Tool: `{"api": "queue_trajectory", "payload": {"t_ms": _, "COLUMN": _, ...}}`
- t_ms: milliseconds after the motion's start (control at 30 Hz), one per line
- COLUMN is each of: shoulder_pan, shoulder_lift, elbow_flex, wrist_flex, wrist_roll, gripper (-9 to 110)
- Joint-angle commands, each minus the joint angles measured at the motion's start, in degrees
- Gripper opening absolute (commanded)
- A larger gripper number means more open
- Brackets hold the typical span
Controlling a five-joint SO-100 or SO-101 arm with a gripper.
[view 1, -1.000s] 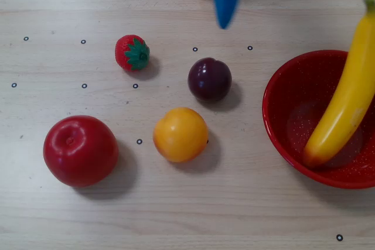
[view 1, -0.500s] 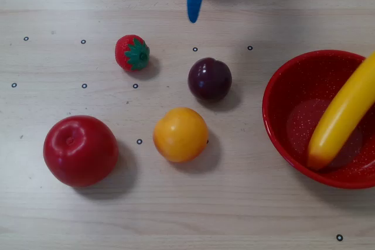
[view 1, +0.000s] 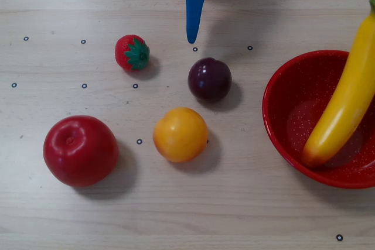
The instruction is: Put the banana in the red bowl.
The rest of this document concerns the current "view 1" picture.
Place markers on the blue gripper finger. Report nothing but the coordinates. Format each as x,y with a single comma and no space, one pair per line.
194,15

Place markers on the yellow plastic banana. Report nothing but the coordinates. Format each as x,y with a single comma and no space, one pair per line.
348,92

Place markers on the red speckled enamel bowl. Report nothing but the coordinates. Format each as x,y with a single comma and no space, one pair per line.
281,92

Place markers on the dark purple plastic plum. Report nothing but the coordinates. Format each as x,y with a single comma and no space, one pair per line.
209,80

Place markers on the red plastic strawberry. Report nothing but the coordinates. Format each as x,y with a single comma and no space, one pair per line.
129,52

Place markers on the yellow orange plastic fruit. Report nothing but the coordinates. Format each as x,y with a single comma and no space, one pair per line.
180,136

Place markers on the red plastic apple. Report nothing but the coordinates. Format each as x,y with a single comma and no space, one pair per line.
80,152

